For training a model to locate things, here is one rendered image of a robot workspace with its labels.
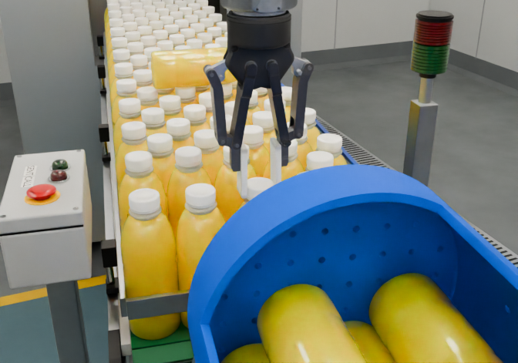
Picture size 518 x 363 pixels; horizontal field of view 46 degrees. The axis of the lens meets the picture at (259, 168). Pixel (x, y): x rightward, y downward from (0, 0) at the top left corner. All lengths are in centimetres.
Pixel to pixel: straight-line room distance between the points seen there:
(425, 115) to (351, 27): 441
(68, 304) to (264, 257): 45
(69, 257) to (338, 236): 37
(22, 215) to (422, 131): 71
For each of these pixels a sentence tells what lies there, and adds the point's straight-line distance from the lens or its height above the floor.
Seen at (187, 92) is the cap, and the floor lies 110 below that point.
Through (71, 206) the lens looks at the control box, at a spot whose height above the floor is 110.
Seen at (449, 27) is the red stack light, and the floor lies 124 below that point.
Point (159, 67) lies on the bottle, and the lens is 116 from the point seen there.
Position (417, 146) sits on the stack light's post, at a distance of 117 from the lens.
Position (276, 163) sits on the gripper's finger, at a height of 114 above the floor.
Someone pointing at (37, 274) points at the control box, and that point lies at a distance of 83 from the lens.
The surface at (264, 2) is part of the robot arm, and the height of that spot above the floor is 134.
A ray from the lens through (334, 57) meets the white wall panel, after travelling 550.
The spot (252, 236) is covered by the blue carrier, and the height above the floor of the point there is 120.
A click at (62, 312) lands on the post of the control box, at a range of 96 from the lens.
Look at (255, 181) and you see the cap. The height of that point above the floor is 111.
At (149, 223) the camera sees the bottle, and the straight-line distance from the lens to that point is 79.
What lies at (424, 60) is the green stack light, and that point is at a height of 118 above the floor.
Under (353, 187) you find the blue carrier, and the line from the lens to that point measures 51.
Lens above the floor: 146
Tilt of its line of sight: 25 degrees down
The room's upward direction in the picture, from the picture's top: straight up
